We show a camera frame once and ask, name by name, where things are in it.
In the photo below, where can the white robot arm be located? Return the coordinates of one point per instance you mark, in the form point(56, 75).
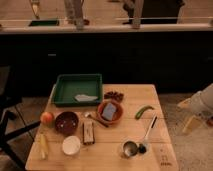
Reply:
point(201, 103)

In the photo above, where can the white crumpled paper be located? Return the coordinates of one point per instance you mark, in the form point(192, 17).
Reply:
point(85, 98)

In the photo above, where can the metal measuring cup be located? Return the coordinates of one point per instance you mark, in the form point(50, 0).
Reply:
point(130, 149)

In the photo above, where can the white paper cup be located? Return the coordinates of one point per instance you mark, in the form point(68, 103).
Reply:
point(71, 145)

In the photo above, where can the dark red grapes bunch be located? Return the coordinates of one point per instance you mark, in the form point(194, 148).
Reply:
point(114, 95)

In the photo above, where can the blue sponge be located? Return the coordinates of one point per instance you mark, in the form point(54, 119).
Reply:
point(109, 111)

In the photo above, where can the orange bowl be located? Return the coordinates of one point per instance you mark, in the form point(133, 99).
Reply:
point(117, 115)

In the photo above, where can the green plastic tray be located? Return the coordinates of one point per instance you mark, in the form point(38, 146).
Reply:
point(68, 86)

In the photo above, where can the brown rectangular block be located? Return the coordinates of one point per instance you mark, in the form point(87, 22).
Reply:
point(88, 133)

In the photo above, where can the dark brown bowl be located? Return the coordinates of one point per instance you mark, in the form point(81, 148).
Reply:
point(66, 123)

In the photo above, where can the red apple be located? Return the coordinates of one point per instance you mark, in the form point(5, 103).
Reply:
point(47, 118)

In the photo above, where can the black and white ladle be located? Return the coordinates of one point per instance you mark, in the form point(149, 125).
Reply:
point(143, 145)

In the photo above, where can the green item on counter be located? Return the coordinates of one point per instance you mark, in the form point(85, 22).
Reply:
point(44, 23)

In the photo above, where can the wooden handled spoon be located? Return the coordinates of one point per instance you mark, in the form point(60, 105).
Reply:
point(89, 115)

